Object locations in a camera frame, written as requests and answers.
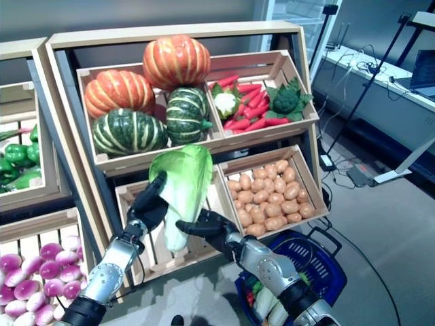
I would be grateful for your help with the green broccoli with leaves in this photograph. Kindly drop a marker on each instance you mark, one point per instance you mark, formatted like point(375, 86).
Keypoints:
point(285, 102)

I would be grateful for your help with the wooden slat crate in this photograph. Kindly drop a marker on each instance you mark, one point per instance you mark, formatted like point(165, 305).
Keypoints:
point(255, 162)
point(34, 227)
point(54, 176)
point(170, 263)
point(275, 128)

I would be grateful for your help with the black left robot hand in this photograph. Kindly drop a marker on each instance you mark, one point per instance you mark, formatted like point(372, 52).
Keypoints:
point(149, 210)

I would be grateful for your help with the red carrot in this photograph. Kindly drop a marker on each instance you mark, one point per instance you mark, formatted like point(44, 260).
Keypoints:
point(277, 121)
point(225, 82)
point(249, 89)
point(255, 125)
point(238, 124)

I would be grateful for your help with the blue plastic shopping basket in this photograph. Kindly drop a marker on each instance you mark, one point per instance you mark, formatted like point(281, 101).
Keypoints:
point(340, 278)

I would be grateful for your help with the wooden display shelf frame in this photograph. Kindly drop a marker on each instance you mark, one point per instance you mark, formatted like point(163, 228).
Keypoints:
point(20, 49)
point(170, 34)

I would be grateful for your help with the green white napa cabbage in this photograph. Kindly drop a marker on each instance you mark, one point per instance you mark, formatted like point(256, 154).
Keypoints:
point(263, 302)
point(183, 190)

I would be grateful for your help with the white office desk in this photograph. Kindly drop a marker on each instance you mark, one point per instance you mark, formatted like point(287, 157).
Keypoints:
point(374, 112)

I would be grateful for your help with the tan potato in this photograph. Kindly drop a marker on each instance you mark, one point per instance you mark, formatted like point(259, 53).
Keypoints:
point(282, 166)
point(274, 223)
point(255, 230)
point(294, 217)
point(306, 210)
point(257, 214)
point(244, 218)

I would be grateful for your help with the black metal rack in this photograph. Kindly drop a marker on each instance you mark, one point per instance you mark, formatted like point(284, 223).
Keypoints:
point(421, 26)

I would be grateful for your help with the white power adapter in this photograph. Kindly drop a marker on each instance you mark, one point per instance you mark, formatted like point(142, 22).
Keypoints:
point(327, 161)

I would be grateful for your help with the orange striped pumpkin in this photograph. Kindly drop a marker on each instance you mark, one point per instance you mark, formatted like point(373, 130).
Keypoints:
point(119, 93)
point(176, 62)

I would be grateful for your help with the black router with antennas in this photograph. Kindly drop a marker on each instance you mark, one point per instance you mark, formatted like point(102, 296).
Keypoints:
point(334, 44)

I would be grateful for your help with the thin green pink stalk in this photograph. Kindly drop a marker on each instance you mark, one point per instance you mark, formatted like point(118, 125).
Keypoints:
point(13, 134)

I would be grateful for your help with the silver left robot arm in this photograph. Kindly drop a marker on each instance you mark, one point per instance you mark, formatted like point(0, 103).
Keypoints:
point(105, 275)

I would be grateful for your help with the white cauliflower with leaves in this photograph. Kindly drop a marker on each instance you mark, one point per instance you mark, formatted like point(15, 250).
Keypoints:
point(227, 103)

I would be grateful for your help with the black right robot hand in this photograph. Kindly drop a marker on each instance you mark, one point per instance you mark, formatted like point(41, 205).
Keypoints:
point(214, 227)

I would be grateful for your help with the green bell pepper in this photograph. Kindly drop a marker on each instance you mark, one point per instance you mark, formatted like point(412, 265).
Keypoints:
point(8, 168)
point(34, 133)
point(34, 153)
point(16, 153)

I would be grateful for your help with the grey power box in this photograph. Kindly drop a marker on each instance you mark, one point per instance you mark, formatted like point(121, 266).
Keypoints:
point(360, 176)

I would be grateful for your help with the grey open laptop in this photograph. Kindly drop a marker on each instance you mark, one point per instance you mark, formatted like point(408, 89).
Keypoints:
point(425, 71)

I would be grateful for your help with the large wooden crate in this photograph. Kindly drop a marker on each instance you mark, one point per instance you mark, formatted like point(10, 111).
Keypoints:
point(129, 162)

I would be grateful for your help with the purple white turnip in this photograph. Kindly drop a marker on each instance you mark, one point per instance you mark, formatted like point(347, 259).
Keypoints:
point(51, 251)
point(31, 265)
point(72, 243)
point(70, 273)
point(50, 269)
point(67, 258)
point(10, 262)

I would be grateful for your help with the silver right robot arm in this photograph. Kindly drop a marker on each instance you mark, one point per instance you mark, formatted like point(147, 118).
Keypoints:
point(272, 265)

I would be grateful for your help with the small green striped pumpkin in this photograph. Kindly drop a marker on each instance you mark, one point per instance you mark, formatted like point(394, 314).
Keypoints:
point(187, 115)

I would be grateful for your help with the small green white bok choy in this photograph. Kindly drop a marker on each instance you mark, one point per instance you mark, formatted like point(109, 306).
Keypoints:
point(280, 314)

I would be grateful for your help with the white flat box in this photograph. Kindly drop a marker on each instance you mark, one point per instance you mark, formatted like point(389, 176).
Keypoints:
point(425, 17)

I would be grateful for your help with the black tripod stand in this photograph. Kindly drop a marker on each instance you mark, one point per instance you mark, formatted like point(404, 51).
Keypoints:
point(366, 85)
point(329, 9)

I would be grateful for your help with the large green striped pumpkin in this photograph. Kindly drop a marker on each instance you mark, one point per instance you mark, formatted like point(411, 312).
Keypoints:
point(130, 132)

